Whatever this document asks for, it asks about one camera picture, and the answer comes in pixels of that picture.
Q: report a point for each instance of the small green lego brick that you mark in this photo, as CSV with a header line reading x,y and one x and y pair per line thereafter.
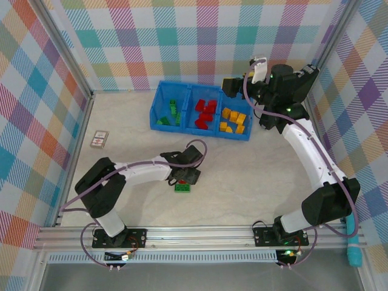
x,y
159,122
166,120

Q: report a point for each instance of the round yellow lego red dot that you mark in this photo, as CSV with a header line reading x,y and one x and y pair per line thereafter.
x,y
226,112

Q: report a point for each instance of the small power connector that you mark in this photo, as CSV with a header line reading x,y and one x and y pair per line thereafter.
x,y
128,256
288,253

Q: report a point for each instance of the long aluminium base rail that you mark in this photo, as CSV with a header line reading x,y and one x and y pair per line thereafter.
x,y
197,238

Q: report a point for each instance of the yellow lego brick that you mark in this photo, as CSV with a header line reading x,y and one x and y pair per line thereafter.
x,y
223,126
234,115
241,119

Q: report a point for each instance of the small red lego brick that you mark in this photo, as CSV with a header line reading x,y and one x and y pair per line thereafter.
x,y
201,123

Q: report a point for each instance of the aluminium frame post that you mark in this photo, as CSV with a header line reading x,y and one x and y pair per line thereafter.
x,y
65,51
336,33

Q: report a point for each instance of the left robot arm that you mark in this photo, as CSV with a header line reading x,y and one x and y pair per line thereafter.
x,y
100,188

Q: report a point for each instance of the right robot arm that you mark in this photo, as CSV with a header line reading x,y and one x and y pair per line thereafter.
x,y
303,145

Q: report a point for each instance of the small playing card box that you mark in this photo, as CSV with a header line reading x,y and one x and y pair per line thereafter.
x,y
99,139

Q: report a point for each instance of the black hard case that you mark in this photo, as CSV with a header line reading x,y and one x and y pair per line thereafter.
x,y
312,75

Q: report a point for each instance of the teal cylinder with white band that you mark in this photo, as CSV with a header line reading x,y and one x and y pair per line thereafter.
x,y
354,254

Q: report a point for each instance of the long green lego brick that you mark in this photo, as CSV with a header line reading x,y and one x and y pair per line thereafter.
x,y
178,119
182,188

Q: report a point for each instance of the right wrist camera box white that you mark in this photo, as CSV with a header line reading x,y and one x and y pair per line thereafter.
x,y
260,71

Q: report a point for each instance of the blue plastic bin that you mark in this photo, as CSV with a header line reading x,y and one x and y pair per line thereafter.
x,y
247,106
163,103
194,94

